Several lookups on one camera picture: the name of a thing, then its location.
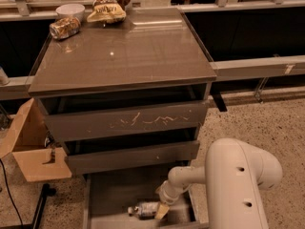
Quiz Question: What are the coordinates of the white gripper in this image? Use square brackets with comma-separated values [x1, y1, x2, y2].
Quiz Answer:
[154, 180, 184, 219]

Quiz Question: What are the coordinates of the clear plastic water bottle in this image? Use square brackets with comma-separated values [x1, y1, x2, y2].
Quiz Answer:
[128, 201, 159, 219]

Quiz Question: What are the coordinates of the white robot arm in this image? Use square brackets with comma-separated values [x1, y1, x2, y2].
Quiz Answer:
[155, 138, 283, 229]

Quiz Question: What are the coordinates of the grey bottom drawer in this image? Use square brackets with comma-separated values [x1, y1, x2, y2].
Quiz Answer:
[82, 163, 209, 229]

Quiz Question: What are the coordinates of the grey drawer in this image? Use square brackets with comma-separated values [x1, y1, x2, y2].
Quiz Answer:
[65, 128, 200, 175]
[37, 83, 211, 142]
[82, 163, 209, 229]

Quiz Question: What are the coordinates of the grey middle drawer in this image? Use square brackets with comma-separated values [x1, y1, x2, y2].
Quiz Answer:
[65, 128, 200, 175]

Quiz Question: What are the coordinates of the grey drawer cabinet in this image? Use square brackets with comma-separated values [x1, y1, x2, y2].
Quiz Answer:
[28, 7, 217, 229]

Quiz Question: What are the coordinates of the grey top drawer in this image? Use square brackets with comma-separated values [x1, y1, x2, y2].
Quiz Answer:
[37, 83, 211, 142]

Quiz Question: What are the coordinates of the black stand leg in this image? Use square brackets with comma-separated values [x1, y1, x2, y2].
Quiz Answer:
[31, 183, 56, 229]

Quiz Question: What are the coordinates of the open cardboard box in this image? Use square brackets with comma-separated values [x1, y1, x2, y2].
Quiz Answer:
[0, 98, 71, 182]

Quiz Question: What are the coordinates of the metal railing beam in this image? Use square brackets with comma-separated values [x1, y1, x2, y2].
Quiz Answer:
[211, 55, 305, 82]

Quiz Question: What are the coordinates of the yellow chip bag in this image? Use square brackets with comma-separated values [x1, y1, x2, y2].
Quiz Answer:
[87, 3, 126, 24]

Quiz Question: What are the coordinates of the lying metal can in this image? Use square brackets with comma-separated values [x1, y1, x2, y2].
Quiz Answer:
[50, 17, 81, 40]

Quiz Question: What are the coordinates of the white bowl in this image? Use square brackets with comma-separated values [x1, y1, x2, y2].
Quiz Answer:
[55, 4, 85, 22]

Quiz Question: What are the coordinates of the black cable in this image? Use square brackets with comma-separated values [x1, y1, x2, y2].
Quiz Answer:
[0, 158, 25, 229]

